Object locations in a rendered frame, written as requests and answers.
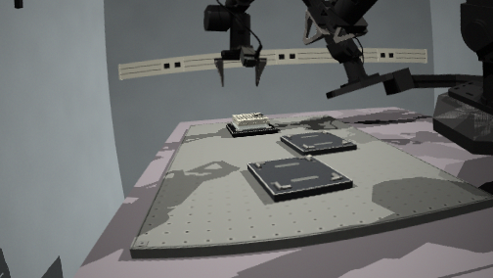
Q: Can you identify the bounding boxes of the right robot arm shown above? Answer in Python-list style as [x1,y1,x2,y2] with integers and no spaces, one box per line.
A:
[203,0,380,88]

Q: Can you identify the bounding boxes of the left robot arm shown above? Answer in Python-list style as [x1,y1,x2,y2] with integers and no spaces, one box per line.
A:
[448,0,493,115]

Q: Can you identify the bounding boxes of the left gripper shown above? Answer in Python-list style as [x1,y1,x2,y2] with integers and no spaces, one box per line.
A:
[302,0,372,45]

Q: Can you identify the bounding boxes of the white well plate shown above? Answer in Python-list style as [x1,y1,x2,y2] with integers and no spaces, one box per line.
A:
[232,113,270,126]

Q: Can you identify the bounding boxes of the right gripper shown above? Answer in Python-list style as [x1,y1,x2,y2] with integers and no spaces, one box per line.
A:
[214,30,267,86]

